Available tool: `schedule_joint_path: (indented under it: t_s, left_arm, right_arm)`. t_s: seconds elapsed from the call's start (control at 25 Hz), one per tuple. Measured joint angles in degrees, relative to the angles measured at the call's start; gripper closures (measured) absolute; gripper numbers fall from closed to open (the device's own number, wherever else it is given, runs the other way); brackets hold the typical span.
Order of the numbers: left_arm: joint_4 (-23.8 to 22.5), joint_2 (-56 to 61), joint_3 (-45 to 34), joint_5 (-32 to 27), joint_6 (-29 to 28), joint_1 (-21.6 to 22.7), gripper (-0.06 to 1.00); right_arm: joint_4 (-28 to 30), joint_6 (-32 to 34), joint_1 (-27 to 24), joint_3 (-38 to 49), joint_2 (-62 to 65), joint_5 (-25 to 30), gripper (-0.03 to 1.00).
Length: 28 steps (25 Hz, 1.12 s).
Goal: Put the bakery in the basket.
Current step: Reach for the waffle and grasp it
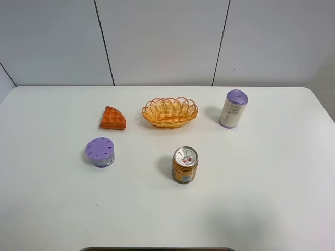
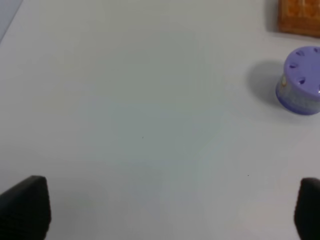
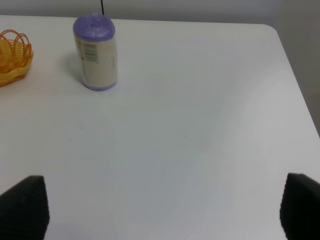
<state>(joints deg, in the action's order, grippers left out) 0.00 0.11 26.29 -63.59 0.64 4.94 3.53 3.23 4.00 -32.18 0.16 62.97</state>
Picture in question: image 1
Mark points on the purple roll with white label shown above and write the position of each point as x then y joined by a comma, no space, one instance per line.
234,106

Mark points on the woven orange wicker basket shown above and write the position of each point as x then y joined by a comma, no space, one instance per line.
170,113

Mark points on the purple round air freshener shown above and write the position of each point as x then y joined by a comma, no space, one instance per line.
100,151

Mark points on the orange waffle wedge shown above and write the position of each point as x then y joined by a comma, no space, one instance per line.
112,119

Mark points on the gold drink can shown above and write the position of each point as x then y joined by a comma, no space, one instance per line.
184,165

